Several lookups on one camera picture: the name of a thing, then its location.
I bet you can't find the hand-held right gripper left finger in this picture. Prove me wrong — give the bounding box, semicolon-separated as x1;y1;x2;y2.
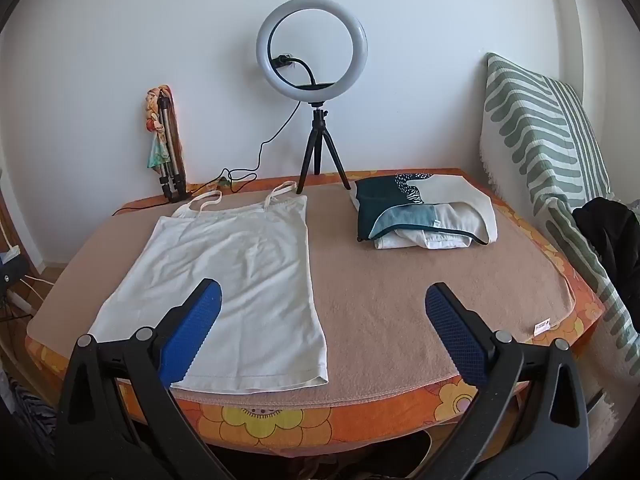
54;278;236;480

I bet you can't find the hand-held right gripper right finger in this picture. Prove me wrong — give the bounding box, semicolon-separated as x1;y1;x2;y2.
425;282;591;480

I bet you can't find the white tank top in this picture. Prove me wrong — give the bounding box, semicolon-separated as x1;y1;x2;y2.
87;181;329;395

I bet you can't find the beige fleece blanket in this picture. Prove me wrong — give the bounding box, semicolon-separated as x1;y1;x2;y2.
27;180;576;408

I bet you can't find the white folded garment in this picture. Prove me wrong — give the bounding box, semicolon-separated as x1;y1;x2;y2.
374;202;475;251

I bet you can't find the teal and white patterned garment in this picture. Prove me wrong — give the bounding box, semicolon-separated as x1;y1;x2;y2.
354;173;498;247

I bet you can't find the silver folded tripod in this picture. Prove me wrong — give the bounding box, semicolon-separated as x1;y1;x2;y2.
157;97;190;204

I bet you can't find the folded tripod with floral cloth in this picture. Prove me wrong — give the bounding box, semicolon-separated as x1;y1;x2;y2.
145;85;187;201

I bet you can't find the black garment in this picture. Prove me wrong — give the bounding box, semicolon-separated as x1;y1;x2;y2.
572;197;640;333

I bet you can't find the zebra striped cloth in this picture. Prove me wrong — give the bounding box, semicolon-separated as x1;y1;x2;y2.
0;379;60;457

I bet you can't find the dark electronic box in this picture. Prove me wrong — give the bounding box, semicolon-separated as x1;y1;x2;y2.
0;256;32;296

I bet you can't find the green striped white throw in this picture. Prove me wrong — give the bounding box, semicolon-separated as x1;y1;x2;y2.
479;52;640;441

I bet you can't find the black power cable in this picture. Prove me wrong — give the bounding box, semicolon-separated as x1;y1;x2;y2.
111;101;302;217

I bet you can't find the white ring light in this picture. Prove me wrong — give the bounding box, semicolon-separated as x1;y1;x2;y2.
256;0;369;107

